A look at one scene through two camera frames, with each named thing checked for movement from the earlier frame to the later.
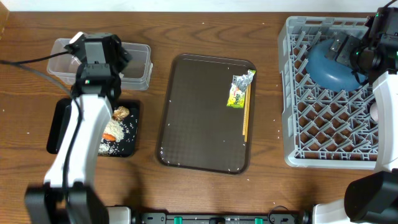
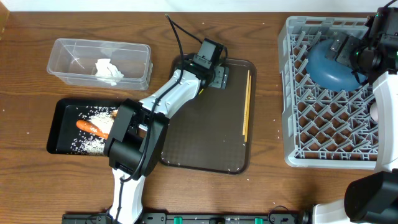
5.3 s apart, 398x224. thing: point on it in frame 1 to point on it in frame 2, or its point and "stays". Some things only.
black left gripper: (84, 75) to (222, 80)
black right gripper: (350, 44) stays
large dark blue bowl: (331, 73) stays
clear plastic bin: (63, 66) stays
